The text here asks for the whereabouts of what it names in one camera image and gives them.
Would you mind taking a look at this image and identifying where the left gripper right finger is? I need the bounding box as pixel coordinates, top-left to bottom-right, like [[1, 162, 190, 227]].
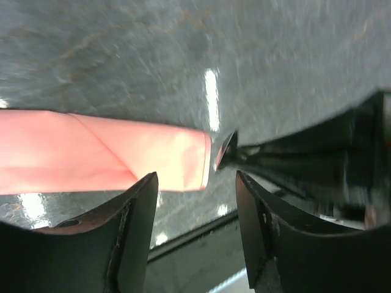
[[236, 172, 390, 292]]

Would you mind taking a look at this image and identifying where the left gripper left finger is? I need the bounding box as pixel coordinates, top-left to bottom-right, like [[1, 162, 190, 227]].
[[1, 172, 158, 292]]

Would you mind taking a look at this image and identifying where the light pink satin napkin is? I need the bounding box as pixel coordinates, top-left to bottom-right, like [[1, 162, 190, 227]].
[[1, 109, 211, 195]]

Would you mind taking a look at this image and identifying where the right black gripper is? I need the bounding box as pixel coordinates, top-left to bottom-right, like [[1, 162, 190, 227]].
[[232, 91, 390, 229]]

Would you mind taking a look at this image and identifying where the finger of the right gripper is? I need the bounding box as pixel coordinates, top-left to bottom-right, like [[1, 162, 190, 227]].
[[219, 155, 372, 207]]

